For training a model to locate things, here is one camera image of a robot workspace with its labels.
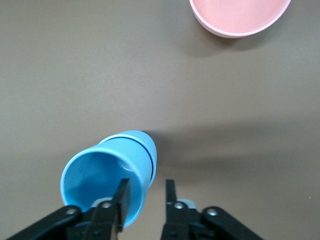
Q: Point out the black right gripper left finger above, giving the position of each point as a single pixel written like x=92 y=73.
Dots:
x=120 y=207

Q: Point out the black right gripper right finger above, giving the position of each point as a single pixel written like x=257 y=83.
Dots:
x=172 y=215

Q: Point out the brown table cloth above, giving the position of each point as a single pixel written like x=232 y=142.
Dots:
x=100 y=75

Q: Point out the pink bowl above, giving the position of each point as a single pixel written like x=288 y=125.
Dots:
x=237 y=17

